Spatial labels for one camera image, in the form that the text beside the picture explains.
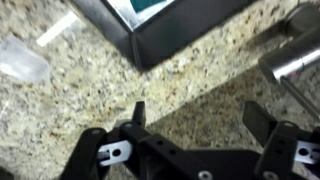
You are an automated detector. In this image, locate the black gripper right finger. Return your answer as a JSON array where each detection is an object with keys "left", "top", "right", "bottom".
[{"left": 242, "top": 101, "right": 320, "bottom": 180}]

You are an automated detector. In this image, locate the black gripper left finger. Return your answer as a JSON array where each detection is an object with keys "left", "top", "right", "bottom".
[{"left": 59, "top": 101, "right": 146, "bottom": 180}]

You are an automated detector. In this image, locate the chrome kitchen faucet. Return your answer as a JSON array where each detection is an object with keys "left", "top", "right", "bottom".
[{"left": 258, "top": 2, "right": 320, "bottom": 120}]

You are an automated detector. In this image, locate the clear plastic piece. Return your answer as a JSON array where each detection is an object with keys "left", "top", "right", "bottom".
[{"left": 0, "top": 35, "right": 49, "bottom": 83}]

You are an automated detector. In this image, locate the stainless steel sink basin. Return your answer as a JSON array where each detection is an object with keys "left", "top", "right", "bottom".
[{"left": 71, "top": 0, "right": 256, "bottom": 71}]

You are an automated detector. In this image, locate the green sponge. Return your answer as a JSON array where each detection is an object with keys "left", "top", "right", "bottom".
[{"left": 130, "top": 0, "right": 165, "bottom": 12}]

